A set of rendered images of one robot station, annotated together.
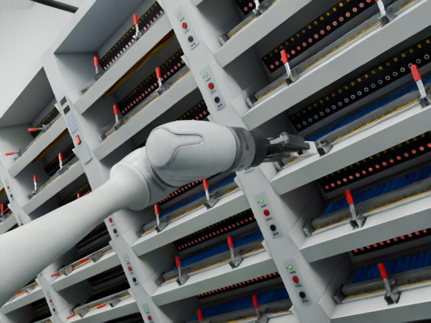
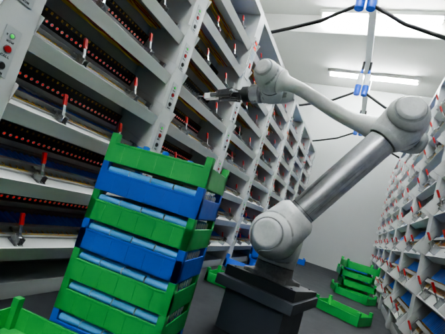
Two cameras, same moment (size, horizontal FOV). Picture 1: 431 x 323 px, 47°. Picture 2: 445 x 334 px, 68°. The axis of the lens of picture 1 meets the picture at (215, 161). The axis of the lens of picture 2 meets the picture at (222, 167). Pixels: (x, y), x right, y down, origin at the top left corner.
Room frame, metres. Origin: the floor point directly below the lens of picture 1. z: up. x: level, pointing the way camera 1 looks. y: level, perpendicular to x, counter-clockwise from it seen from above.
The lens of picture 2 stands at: (1.53, 1.37, 0.45)
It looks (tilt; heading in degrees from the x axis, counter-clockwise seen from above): 6 degrees up; 250
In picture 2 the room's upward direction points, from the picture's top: 17 degrees clockwise
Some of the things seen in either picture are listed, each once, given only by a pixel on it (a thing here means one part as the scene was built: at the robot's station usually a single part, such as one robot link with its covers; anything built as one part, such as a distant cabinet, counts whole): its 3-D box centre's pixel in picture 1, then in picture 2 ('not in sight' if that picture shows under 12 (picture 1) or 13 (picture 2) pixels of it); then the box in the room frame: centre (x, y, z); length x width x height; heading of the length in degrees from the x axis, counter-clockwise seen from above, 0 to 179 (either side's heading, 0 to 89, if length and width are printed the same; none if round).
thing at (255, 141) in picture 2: not in sight; (245, 160); (0.45, -1.16, 0.87); 0.20 x 0.09 x 1.74; 137
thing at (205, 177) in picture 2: not in sight; (170, 166); (1.35, 0.42, 0.52); 0.30 x 0.20 x 0.08; 145
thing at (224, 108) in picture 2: not in sight; (213, 135); (0.93, -0.65, 0.87); 0.20 x 0.09 x 1.74; 137
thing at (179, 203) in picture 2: not in sight; (162, 192); (1.35, 0.42, 0.44); 0.30 x 0.20 x 0.08; 145
